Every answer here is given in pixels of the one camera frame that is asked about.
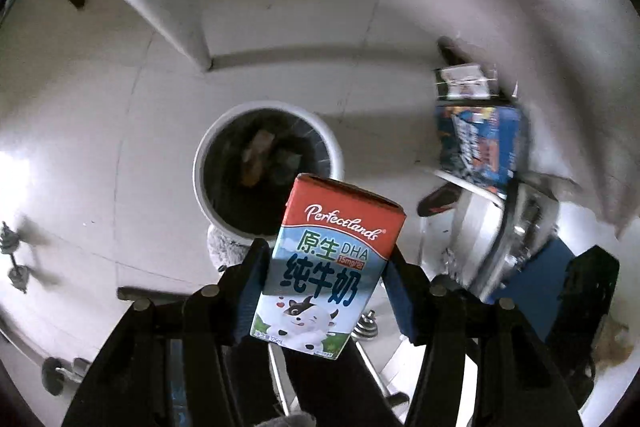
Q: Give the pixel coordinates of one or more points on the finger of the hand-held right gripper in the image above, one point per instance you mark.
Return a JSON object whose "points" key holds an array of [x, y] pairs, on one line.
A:
{"points": [[450, 52]]}

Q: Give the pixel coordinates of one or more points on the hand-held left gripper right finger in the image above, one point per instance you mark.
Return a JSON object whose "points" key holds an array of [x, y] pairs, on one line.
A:
{"points": [[402, 302]]}

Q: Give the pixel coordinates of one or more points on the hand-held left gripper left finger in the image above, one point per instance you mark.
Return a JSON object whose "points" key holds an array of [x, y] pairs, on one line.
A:
{"points": [[252, 292]]}

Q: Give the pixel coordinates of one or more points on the red and blue milk carton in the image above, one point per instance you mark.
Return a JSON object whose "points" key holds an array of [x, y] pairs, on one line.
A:
{"points": [[320, 267]]}

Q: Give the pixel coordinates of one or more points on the blue printed box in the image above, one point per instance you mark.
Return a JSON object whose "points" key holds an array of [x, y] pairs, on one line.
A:
{"points": [[477, 142]]}

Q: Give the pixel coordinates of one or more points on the white round trash bin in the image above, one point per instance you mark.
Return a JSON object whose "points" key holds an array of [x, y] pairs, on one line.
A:
{"points": [[202, 187]]}

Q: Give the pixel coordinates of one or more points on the white crumpled packet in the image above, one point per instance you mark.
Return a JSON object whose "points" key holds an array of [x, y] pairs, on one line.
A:
{"points": [[465, 82]]}

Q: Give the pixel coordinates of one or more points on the metal dumbbell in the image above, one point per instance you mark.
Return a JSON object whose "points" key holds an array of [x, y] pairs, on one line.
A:
{"points": [[12, 252], [367, 327]]}

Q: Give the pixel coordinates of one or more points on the grey fluffy slipper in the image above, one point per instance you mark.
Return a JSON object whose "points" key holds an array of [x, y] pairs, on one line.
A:
{"points": [[225, 249]]}

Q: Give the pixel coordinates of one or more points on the black and red shoe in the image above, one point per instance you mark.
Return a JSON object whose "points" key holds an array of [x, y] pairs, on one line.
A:
{"points": [[437, 202]]}

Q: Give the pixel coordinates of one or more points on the black bin liner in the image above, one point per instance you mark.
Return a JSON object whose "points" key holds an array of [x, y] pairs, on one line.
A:
{"points": [[225, 167]]}

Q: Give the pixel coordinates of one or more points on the brown packet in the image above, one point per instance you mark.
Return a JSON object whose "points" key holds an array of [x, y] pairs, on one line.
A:
{"points": [[256, 157]]}

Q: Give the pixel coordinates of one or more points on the black bag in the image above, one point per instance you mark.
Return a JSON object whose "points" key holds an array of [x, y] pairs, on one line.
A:
{"points": [[595, 307]]}

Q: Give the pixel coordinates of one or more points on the grey caster wheel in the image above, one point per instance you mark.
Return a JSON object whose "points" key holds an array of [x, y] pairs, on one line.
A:
{"points": [[60, 374]]}

